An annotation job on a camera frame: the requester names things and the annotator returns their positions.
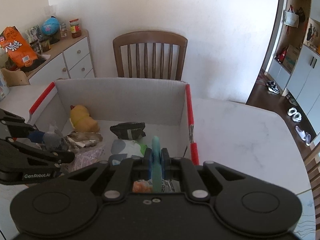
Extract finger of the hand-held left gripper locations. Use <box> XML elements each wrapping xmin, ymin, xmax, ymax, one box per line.
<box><xmin>0</xmin><ymin>137</ymin><xmax>75</xmax><ymax>186</ymax></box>
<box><xmin>0</xmin><ymin>108</ymin><xmax>46</xmax><ymax>143</ymax></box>

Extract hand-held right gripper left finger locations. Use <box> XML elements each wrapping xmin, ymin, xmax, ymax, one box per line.
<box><xmin>66</xmin><ymin>147</ymin><xmax>153</xmax><ymax>200</ymax></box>

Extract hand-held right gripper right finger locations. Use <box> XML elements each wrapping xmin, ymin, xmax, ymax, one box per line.
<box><xmin>161</xmin><ymin>147</ymin><xmax>247</xmax><ymax>202</ymax></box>

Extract mint green tool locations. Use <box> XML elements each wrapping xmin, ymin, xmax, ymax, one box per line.
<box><xmin>151</xmin><ymin>135</ymin><xmax>163</xmax><ymax>193</ymax></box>

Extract grey packet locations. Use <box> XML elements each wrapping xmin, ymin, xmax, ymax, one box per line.
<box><xmin>41</xmin><ymin>121</ymin><xmax>69</xmax><ymax>152</ymax></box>

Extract silver food pouch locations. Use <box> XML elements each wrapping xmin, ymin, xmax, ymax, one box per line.
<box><xmin>132</xmin><ymin>179</ymin><xmax>181</xmax><ymax>193</ymax></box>

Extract purple white packet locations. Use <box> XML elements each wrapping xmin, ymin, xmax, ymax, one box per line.
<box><xmin>72</xmin><ymin>144</ymin><xmax>107</xmax><ymax>172</ymax></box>

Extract dark snack packet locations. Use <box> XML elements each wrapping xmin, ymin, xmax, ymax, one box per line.
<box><xmin>110</xmin><ymin>122</ymin><xmax>147</xmax><ymax>140</ymax></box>

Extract yellow spotted cat toy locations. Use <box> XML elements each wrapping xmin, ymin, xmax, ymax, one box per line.
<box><xmin>69</xmin><ymin>104</ymin><xmax>100</xmax><ymax>133</ymax></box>

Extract red cardboard box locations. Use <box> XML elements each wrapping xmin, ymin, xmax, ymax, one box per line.
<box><xmin>28</xmin><ymin>77</ymin><xmax>200</xmax><ymax>167</ymax></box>

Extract white marble desktop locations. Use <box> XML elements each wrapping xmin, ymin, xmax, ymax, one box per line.
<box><xmin>0</xmin><ymin>84</ymin><xmax>313</xmax><ymax>205</ymax></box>

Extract crumpled silver packet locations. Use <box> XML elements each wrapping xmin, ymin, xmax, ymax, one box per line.
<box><xmin>64</xmin><ymin>131</ymin><xmax>103</xmax><ymax>153</ymax></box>

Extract printed paper roll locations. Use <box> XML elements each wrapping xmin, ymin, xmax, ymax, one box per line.
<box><xmin>0</xmin><ymin>69</ymin><xmax>11</xmax><ymax>99</ymax></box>

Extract orange snack bag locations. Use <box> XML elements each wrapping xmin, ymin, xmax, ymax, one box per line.
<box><xmin>0</xmin><ymin>26</ymin><xmax>38</xmax><ymax>72</ymax></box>

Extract dark jar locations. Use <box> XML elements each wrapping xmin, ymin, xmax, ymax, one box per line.
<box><xmin>39</xmin><ymin>39</ymin><xmax>52</xmax><ymax>52</ymax></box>

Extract white sideboard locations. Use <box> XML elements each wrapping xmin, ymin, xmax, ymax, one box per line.
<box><xmin>25</xmin><ymin>29</ymin><xmax>96</xmax><ymax>85</ymax></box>

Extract photo cards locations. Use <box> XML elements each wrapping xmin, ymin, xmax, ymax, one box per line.
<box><xmin>26</xmin><ymin>25</ymin><xmax>42</xmax><ymax>52</ymax></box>

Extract blue globe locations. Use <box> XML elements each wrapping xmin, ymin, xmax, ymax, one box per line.
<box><xmin>41</xmin><ymin>16</ymin><xmax>60</xmax><ymax>44</ymax></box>

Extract red lid sauce jar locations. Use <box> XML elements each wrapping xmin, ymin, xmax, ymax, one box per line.
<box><xmin>69</xmin><ymin>18</ymin><xmax>82</xmax><ymax>39</ymax></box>

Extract wooden chair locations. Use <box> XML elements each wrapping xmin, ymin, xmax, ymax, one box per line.
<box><xmin>112</xmin><ymin>31</ymin><xmax>188</xmax><ymax>81</ymax></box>
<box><xmin>302</xmin><ymin>144</ymin><xmax>320</xmax><ymax>220</ymax></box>

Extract white slipper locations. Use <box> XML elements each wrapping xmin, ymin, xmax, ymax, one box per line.
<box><xmin>295</xmin><ymin>126</ymin><xmax>312</xmax><ymax>146</ymax></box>

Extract red toy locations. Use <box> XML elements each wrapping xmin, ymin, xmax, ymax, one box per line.
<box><xmin>274</xmin><ymin>47</ymin><xmax>288</xmax><ymax>62</ymax></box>

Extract grey tote bag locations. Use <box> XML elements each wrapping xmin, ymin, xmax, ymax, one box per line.
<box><xmin>283</xmin><ymin>4</ymin><xmax>300</xmax><ymax>28</ymax></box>

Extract grey wall cabinet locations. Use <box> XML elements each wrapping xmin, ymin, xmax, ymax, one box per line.
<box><xmin>265</xmin><ymin>0</ymin><xmax>320</xmax><ymax>113</ymax></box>

